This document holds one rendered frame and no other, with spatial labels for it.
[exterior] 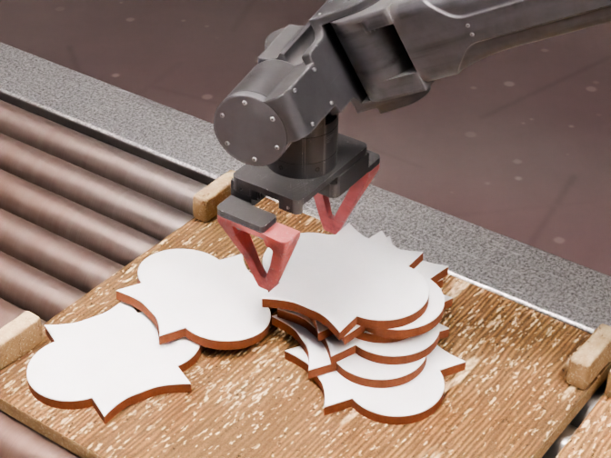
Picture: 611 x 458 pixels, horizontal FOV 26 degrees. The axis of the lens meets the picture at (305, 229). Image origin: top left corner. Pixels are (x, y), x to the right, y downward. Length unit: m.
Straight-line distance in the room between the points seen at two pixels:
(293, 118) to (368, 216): 0.39
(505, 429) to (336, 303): 0.16
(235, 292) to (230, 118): 0.24
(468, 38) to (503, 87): 2.50
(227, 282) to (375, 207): 0.22
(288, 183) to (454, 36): 0.20
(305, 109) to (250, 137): 0.05
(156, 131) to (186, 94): 1.93
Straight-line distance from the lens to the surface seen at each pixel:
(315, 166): 1.03
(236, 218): 1.02
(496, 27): 0.89
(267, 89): 0.93
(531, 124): 3.26
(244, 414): 1.04
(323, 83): 0.95
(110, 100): 1.49
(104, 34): 3.67
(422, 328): 1.05
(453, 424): 1.04
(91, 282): 1.23
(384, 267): 1.09
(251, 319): 1.10
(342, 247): 1.11
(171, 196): 1.33
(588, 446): 1.04
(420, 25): 0.92
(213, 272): 1.16
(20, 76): 1.56
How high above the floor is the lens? 1.65
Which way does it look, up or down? 35 degrees down
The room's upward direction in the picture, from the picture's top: straight up
